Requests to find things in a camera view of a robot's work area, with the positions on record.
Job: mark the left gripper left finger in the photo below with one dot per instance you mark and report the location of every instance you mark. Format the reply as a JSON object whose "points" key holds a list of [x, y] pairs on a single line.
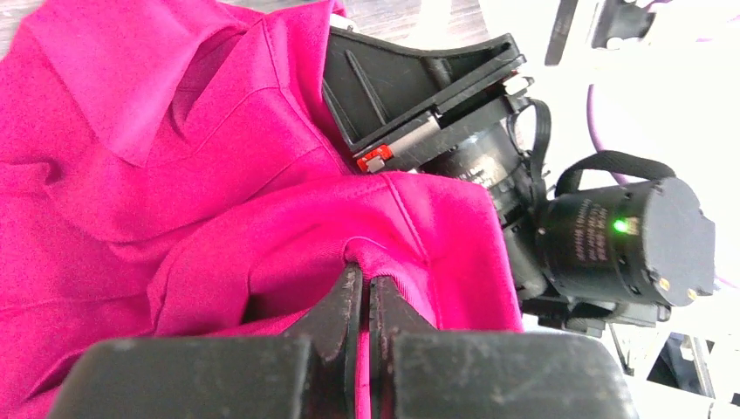
{"points": [[330, 333]]}

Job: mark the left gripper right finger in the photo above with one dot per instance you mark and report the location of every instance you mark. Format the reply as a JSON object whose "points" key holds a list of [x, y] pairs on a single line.
{"points": [[390, 316]]}

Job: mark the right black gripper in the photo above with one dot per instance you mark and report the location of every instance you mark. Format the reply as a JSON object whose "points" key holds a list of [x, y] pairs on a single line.
{"points": [[373, 87]]}

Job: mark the magenta skirt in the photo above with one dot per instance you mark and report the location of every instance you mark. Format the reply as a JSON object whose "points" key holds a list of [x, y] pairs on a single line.
{"points": [[169, 168]]}

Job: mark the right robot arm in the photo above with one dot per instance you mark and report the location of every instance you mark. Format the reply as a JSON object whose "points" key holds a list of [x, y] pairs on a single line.
{"points": [[617, 239]]}

